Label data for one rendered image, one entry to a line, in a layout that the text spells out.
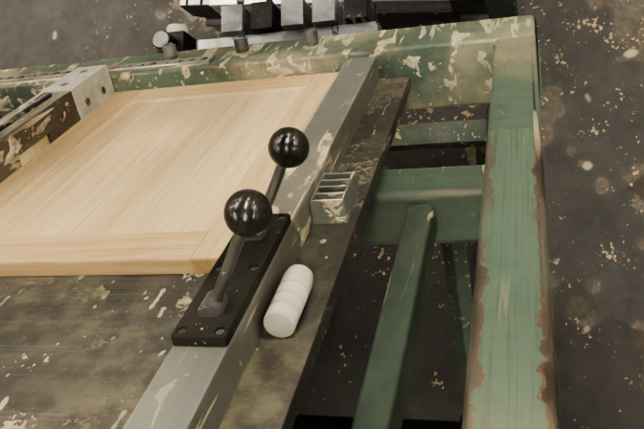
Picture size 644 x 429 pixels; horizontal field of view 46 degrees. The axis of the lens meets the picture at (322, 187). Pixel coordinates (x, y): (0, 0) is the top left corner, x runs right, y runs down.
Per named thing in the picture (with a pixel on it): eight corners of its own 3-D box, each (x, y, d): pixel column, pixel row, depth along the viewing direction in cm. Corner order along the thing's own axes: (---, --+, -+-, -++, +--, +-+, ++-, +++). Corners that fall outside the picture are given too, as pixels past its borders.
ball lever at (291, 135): (275, 239, 76) (319, 129, 69) (264, 259, 73) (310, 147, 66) (241, 224, 76) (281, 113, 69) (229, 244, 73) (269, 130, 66)
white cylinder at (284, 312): (297, 339, 66) (318, 286, 73) (290, 311, 65) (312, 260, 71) (265, 339, 67) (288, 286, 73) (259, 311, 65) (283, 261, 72)
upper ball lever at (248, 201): (238, 311, 66) (284, 191, 59) (222, 339, 62) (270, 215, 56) (197, 294, 66) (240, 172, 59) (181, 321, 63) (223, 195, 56)
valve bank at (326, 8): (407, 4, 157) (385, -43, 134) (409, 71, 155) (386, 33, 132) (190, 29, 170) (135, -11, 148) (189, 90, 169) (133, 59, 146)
